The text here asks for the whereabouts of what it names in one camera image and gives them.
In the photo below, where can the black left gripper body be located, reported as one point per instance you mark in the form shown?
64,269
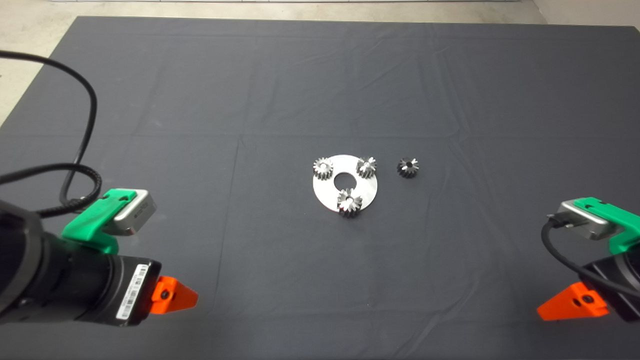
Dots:
95,285

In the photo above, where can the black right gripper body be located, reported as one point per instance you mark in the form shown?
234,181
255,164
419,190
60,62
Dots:
625,272

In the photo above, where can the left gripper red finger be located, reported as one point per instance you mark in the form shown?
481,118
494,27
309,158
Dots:
172,296

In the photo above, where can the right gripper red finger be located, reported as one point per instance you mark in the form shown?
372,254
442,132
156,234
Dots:
570,305

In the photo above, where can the larger steel gear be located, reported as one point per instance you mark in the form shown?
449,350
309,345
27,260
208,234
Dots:
349,202

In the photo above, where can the small dark steel gear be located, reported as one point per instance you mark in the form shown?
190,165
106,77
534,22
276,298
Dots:
407,167

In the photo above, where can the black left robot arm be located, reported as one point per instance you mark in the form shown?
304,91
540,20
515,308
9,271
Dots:
20,260

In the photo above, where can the black corrugated conduit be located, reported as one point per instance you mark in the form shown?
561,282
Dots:
95,177

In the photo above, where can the round metal plate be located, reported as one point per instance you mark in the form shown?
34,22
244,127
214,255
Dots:
325,191

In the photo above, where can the dark grey table cloth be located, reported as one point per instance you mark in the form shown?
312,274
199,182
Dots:
300,90

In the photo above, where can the green right camera mount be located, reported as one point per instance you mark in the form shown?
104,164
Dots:
627,240

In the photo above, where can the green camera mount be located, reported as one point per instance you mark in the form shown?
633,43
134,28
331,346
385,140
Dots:
85,225
627,240

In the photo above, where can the silver right camera box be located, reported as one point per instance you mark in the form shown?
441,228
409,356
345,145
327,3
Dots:
595,227

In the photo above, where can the silver camera box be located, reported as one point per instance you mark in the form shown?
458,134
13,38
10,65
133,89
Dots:
595,227
137,212

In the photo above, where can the green left camera mount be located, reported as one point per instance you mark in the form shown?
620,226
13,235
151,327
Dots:
85,225

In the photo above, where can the silver left camera box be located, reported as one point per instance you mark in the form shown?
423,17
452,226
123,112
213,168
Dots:
137,212

